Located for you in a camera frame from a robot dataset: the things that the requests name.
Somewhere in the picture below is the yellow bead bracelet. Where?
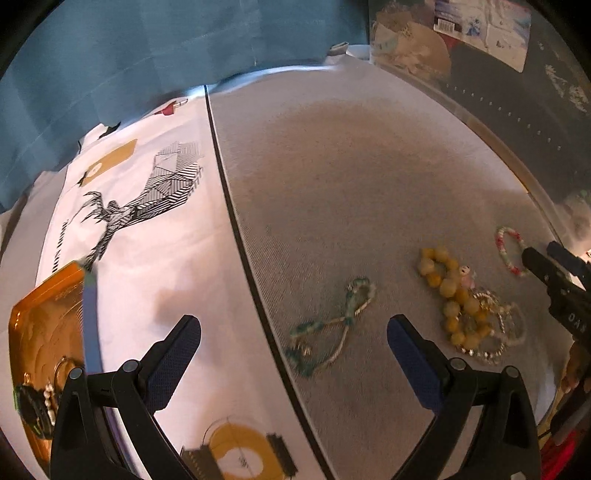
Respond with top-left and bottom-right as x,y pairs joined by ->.
418,247 -> 492,349

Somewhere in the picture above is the black white beaded bracelet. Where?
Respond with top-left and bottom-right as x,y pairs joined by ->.
44,381 -> 63,428

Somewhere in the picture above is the person's right hand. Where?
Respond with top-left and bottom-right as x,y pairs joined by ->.
561,342 -> 589,398

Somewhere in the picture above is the white printed table runner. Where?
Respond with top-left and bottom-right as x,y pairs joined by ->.
0,92 -> 333,480

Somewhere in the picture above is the clear crystal bracelet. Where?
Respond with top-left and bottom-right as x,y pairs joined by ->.
455,288 -> 527,365

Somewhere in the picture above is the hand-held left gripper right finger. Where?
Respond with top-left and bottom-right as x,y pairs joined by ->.
387,315 -> 541,480

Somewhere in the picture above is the grey tablecloth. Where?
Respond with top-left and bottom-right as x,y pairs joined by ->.
0,60 -> 573,480

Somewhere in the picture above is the orange plastic tray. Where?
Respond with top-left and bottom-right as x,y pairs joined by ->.
8,261 -> 105,476

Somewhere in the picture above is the blue curtain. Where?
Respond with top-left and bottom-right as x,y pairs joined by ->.
0,0 -> 375,213

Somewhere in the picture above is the pink white bead bracelet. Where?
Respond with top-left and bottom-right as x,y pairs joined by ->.
495,225 -> 532,278

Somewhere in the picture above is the clear plastic storage box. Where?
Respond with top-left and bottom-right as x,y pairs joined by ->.
368,0 -> 591,259

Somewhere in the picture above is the teal silver beaded bracelet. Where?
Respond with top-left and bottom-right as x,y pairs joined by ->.
284,276 -> 377,377

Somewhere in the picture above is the black green wrist watch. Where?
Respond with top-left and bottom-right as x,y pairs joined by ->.
13,384 -> 56,439

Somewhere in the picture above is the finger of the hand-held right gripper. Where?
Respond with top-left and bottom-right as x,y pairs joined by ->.
546,241 -> 591,291
521,247 -> 566,296

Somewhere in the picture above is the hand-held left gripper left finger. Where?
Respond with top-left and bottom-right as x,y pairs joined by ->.
50,315 -> 202,480

